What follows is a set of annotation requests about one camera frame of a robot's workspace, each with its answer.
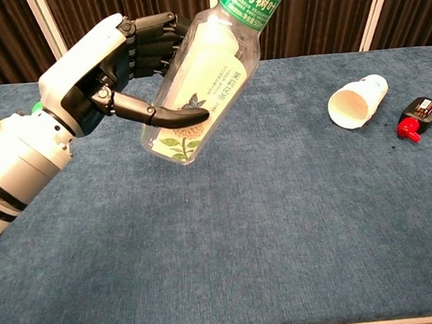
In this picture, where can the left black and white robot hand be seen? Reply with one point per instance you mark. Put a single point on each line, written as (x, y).
(78, 79)

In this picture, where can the clear plastic tea bottle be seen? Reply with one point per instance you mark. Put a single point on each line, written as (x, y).
(211, 74)

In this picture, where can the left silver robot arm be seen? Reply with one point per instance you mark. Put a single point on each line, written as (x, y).
(21, 161)

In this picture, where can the black pouch with red cap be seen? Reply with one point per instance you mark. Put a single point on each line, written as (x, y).
(421, 109)

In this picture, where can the green rubber ball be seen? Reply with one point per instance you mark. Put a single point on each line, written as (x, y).
(37, 107)

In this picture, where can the blue fabric table cover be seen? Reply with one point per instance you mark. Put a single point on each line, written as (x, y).
(247, 251)

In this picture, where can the white paper cup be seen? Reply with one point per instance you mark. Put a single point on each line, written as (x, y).
(348, 109)

